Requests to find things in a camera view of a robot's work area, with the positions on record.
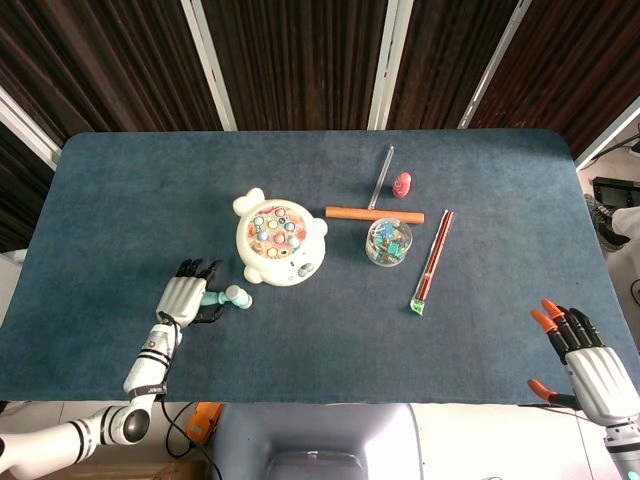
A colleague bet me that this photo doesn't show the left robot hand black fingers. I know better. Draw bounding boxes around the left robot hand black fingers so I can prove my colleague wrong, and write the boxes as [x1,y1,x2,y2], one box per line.
[155,258,226,329]

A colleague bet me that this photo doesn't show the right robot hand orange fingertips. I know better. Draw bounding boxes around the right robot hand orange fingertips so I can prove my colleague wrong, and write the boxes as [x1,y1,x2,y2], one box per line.
[527,298,640,427]

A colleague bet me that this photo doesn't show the light blue toy hammer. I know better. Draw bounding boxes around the light blue toy hammer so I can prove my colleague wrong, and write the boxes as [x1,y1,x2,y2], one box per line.
[200,284,254,310]

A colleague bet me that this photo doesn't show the cream whack-a-mole toy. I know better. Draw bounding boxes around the cream whack-a-mole toy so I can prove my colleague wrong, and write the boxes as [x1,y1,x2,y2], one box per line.
[231,187,330,288]

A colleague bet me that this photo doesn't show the orange device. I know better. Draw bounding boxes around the orange device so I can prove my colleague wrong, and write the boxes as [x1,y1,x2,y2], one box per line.
[185,402,225,446]

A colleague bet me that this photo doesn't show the blue felt table cloth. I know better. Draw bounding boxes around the blue felt table cloth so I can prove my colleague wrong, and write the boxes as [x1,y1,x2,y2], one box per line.
[0,129,640,406]

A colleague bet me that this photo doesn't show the grey sneaker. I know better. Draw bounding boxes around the grey sneaker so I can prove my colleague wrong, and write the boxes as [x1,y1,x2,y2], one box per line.
[584,193,631,253]

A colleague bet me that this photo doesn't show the white trouser leg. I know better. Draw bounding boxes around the white trouser leg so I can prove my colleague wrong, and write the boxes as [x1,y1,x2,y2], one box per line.
[612,204,640,246]

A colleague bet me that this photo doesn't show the grey robot torso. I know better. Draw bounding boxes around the grey robot torso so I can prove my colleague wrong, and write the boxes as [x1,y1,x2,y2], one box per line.
[209,402,426,480]

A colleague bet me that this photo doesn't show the wooden rolling pin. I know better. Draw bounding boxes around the wooden rolling pin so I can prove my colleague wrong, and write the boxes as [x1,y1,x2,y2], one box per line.
[325,206,426,225]

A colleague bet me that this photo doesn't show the black box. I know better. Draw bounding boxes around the black box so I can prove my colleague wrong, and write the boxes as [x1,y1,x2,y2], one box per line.
[592,176,640,206]

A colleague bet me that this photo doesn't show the packaged red chopsticks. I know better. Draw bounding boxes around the packaged red chopsticks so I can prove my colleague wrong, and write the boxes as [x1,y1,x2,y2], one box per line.
[408,209,456,316]

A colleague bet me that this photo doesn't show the clear jar of binder clips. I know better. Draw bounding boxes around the clear jar of binder clips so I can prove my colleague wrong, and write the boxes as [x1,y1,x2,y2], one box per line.
[365,216,415,268]

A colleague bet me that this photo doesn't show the clear glass tube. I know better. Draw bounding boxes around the clear glass tube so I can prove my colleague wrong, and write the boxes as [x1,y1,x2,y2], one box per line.
[368,144,396,211]

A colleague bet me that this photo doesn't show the pink doll figurine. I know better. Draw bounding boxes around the pink doll figurine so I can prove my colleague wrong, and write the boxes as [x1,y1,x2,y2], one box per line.
[391,171,414,200]

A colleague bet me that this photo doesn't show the black cable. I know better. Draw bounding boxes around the black cable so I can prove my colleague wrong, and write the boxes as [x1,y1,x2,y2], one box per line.
[159,395,222,480]

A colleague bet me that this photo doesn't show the white partition frame post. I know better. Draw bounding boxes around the white partition frame post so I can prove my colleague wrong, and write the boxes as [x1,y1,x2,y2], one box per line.
[0,87,62,170]
[457,0,532,130]
[179,0,238,132]
[574,94,640,172]
[367,0,415,131]

